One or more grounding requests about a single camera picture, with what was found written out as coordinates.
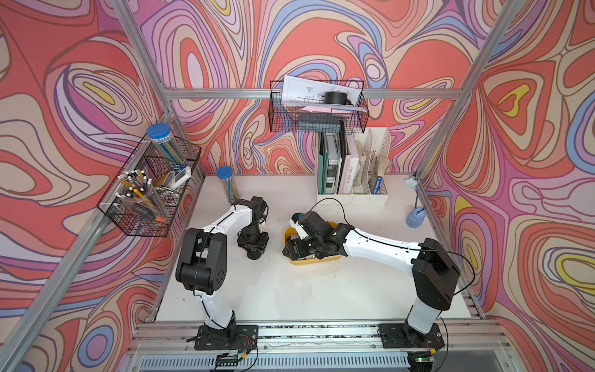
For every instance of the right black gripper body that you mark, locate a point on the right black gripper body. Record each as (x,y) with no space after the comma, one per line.
(315,242)

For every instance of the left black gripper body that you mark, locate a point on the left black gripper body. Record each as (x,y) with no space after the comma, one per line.
(252,238)

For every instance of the black mouse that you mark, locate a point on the black mouse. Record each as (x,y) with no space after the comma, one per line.
(254,253)

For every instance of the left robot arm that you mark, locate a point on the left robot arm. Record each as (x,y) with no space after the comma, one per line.
(202,262)

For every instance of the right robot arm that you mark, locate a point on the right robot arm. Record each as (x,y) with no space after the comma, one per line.
(434,272)

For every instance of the yellow storage box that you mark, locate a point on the yellow storage box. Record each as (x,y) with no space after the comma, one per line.
(302,252)

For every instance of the blue lid tube on table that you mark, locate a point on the blue lid tube on table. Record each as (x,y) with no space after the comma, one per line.
(225,175)

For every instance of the white file organizer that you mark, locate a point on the white file organizer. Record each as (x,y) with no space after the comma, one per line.
(369,188)

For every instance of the white book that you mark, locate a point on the white book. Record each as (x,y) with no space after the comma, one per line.
(350,166)

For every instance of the green binder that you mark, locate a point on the green binder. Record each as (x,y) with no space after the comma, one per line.
(322,163)

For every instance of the clear pen cup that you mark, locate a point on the clear pen cup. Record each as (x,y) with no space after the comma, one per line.
(138,194)

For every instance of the blue lid tube in basket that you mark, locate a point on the blue lid tube in basket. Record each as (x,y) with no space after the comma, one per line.
(164,140)

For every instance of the black tape roll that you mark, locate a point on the black tape roll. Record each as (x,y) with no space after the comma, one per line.
(336,98)

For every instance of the white papers in basket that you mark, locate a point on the white papers in basket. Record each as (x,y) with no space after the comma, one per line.
(307,96)

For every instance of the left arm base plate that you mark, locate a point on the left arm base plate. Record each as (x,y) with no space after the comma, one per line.
(235,337)

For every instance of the black wire side basket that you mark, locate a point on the black wire side basket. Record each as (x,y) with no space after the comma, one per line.
(145,156)

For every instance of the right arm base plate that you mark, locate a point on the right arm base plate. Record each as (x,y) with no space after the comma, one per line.
(402,336)

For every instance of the black wire wall basket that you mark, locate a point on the black wire wall basket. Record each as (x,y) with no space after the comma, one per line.
(290,120)

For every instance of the aluminium front rail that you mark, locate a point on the aluminium front rail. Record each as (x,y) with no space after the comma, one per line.
(471,345)

